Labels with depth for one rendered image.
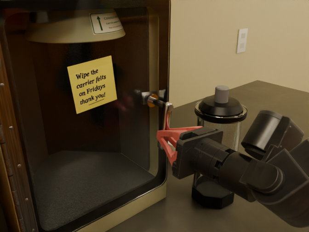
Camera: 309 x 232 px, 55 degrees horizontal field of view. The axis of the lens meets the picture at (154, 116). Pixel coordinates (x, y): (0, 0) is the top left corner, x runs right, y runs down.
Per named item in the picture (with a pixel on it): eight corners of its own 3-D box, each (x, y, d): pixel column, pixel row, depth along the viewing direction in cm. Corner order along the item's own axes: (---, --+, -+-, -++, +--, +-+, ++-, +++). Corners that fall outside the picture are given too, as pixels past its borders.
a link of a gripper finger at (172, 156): (149, 118, 52) (189, 137, 46) (178, 113, 57) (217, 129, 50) (146, 153, 54) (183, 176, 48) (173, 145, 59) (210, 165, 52)
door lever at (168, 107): (152, 138, 59) (142, 141, 58) (157, 93, 56) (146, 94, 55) (170, 148, 56) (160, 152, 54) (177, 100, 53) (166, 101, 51)
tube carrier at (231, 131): (180, 187, 72) (184, 104, 63) (213, 172, 77) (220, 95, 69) (211, 212, 63) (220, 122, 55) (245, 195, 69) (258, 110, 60)
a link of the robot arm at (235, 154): (249, 199, 38) (261, 210, 42) (275, 154, 39) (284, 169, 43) (207, 175, 43) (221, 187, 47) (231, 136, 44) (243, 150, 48)
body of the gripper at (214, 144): (174, 137, 45) (213, 157, 40) (215, 126, 52) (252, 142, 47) (169, 175, 47) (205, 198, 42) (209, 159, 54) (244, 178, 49)
